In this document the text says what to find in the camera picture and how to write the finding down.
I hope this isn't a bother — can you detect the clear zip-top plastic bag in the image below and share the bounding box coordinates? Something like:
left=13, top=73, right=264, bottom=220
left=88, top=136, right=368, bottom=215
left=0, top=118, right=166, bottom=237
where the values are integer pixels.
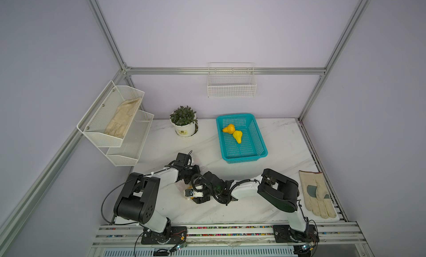
left=176, top=165, right=206, bottom=203

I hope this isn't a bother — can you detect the yellow pear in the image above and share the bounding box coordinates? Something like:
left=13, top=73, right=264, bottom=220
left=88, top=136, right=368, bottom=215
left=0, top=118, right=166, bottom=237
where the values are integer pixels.
left=233, top=130, right=243, bottom=144

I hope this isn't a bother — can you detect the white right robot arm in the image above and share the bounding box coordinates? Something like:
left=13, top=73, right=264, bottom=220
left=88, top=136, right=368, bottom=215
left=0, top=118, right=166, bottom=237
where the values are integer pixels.
left=184, top=168, right=308, bottom=233

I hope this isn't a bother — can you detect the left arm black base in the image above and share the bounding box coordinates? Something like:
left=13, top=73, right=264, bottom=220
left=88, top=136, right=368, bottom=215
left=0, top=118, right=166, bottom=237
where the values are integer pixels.
left=140, top=218, right=187, bottom=245

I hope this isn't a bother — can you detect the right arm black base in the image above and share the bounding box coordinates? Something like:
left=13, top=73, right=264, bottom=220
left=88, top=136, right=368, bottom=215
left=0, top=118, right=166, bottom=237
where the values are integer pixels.
left=272, top=224, right=319, bottom=243

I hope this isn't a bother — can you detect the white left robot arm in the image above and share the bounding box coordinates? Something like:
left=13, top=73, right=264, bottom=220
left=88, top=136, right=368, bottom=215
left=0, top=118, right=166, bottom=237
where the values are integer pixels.
left=113, top=153, right=200, bottom=233

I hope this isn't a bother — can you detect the white plastic flower pot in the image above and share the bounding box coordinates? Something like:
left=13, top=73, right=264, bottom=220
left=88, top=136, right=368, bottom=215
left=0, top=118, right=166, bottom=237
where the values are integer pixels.
left=170, top=118, right=197, bottom=138

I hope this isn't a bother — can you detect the teal plastic basket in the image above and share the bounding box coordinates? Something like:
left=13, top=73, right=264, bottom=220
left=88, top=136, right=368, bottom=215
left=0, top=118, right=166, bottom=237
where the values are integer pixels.
left=216, top=113, right=268, bottom=164

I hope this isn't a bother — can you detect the green leafy plant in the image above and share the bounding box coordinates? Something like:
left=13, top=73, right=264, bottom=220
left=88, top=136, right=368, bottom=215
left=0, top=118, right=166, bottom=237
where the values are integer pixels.
left=170, top=106, right=197, bottom=127

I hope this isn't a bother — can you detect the beige glove on shelf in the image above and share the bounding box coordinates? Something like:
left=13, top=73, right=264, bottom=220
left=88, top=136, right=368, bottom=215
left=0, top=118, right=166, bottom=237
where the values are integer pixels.
left=104, top=98, right=142, bottom=139

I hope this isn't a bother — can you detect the white two-tier mesh shelf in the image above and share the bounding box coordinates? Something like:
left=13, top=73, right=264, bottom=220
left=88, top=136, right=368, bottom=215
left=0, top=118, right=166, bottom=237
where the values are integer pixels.
left=77, top=81, right=154, bottom=167

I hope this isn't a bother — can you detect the beige work glove on table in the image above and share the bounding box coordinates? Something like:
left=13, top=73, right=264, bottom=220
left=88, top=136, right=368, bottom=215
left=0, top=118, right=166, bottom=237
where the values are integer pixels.
left=299, top=171, right=337, bottom=219

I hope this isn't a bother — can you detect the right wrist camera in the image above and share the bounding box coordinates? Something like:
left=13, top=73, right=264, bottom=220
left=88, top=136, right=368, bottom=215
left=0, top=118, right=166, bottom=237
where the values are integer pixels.
left=184, top=188, right=204, bottom=198

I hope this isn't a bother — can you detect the aluminium front rail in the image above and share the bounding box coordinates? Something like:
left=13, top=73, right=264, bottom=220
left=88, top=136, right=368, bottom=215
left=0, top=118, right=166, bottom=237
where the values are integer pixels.
left=89, top=221, right=374, bottom=257

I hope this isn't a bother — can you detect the white wire wall basket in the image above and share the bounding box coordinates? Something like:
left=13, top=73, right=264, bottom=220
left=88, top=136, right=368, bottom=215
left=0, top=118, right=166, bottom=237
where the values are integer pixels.
left=207, top=62, right=257, bottom=98

